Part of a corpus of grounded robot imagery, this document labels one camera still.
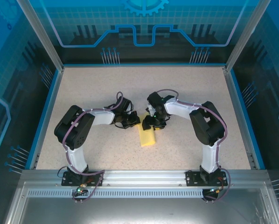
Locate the aluminium frame post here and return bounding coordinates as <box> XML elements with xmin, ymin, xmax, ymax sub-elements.
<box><xmin>224</xmin><ymin>0</ymin><xmax>275</xmax><ymax>72</ymax></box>
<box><xmin>15</xmin><ymin>0</ymin><xmax>65</xmax><ymax>73</ymax></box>

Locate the aluminium mounting rail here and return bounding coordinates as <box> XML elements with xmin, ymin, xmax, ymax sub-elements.
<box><xmin>21</xmin><ymin>169</ymin><xmax>270</xmax><ymax>188</ymax></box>

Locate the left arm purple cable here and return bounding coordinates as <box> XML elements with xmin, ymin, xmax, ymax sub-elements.
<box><xmin>62</xmin><ymin>91</ymin><xmax>124</xmax><ymax>204</ymax></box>

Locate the steel sheet tray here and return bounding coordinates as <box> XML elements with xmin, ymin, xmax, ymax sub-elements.
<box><xmin>4</xmin><ymin>181</ymin><xmax>279</xmax><ymax>224</ymax></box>

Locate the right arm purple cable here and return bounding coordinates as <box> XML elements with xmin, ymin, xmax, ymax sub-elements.
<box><xmin>157</xmin><ymin>89</ymin><xmax>231</xmax><ymax>202</ymax></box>

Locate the aluminium side rail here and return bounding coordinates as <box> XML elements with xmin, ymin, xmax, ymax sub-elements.
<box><xmin>223</xmin><ymin>66</ymin><xmax>266</xmax><ymax>170</ymax></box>
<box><xmin>28</xmin><ymin>66</ymin><xmax>65</xmax><ymax>170</ymax></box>

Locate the slotted grey cable duct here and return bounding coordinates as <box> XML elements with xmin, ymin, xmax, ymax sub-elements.
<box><xmin>27</xmin><ymin>189</ymin><xmax>204</xmax><ymax>198</ymax></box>

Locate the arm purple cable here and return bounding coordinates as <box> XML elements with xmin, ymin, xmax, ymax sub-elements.
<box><xmin>157</xmin><ymin>89</ymin><xmax>231</xmax><ymax>202</ymax></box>
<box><xmin>62</xmin><ymin>91</ymin><xmax>124</xmax><ymax>204</ymax></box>

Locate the brass cable connector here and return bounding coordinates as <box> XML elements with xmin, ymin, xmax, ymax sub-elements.
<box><xmin>208</xmin><ymin>185</ymin><xmax>225</xmax><ymax>194</ymax></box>
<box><xmin>76</xmin><ymin>183</ymin><xmax>88</xmax><ymax>194</ymax></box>

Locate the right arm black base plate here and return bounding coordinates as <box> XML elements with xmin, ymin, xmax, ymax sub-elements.
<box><xmin>185</xmin><ymin>170</ymin><xmax>229</xmax><ymax>187</ymax></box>

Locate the thin black wire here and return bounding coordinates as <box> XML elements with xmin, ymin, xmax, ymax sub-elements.
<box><xmin>57</xmin><ymin>165</ymin><xmax>69</xmax><ymax>179</ymax></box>

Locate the yellow paper sheet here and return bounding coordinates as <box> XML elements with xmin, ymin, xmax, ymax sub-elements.
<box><xmin>139</xmin><ymin>112</ymin><xmax>157</xmax><ymax>148</ymax></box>

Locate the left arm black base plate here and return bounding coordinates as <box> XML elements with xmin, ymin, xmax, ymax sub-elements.
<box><xmin>61</xmin><ymin>170</ymin><xmax>105</xmax><ymax>187</ymax></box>

